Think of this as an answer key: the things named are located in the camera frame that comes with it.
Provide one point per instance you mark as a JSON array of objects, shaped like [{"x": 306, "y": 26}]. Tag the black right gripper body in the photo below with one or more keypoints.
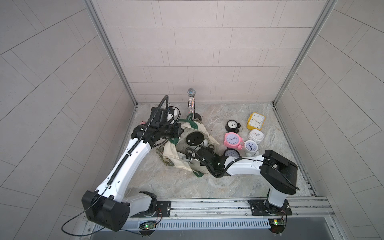
[{"x": 210, "y": 167}]

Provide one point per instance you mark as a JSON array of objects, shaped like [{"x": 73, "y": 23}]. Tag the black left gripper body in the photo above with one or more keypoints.
[{"x": 171, "y": 131}]

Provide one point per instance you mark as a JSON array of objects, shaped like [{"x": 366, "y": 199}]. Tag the black and white alarm clock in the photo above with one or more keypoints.
[{"x": 231, "y": 153}]

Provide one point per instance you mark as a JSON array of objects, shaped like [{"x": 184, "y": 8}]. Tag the canvas bag with green handles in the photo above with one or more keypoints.
[{"x": 173, "y": 152}]

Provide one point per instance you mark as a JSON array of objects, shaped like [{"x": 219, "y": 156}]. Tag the pink twin-bell alarm clock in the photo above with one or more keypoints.
[{"x": 233, "y": 141}]

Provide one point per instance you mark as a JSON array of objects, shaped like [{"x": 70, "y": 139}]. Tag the white round alarm clock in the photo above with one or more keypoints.
[{"x": 251, "y": 148}]

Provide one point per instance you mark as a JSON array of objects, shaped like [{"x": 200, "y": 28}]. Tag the small black alarm clock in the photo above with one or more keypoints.
[{"x": 232, "y": 126}]

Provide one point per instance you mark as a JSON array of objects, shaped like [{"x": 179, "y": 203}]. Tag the white square alarm clock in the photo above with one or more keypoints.
[{"x": 256, "y": 136}]

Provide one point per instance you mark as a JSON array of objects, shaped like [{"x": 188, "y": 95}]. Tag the yellow square alarm clock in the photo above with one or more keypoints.
[{"x": 255, "y": 121}]

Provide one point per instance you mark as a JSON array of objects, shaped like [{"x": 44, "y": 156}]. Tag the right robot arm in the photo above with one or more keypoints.
[{"x": 280, "y": 172}]

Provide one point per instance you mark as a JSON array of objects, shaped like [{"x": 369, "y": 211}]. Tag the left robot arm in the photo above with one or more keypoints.
[{"x": 105, "y": 206}]

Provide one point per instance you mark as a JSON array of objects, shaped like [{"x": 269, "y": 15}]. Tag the white twin-bell alarm clock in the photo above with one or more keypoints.
[{"x": 197, "y": 139}]

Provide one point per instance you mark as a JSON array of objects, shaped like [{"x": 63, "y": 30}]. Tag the rhinestone stand with black base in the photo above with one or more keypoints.
[{"x": 192, "y": 115}]

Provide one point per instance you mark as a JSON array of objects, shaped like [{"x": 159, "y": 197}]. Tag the right circuit board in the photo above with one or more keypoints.
[{"x": 277, "y": 226}]

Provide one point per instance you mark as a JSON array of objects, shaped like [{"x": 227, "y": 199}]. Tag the left green circuit board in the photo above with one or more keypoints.
[{"x": 148, "y": 226}]

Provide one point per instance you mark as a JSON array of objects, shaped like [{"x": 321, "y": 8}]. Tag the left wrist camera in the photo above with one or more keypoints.
[{"x": 163, "y": 117}]

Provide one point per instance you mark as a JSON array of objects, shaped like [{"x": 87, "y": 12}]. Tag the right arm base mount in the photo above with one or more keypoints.
[{"x": 263, "y": 208}]

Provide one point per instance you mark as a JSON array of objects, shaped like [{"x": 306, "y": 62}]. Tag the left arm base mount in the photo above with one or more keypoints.
[{"x": 155, "y": 210}]

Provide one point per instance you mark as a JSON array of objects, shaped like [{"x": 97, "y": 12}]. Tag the aluminium rail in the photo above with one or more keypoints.
[{"x": 232, "y": 208}]

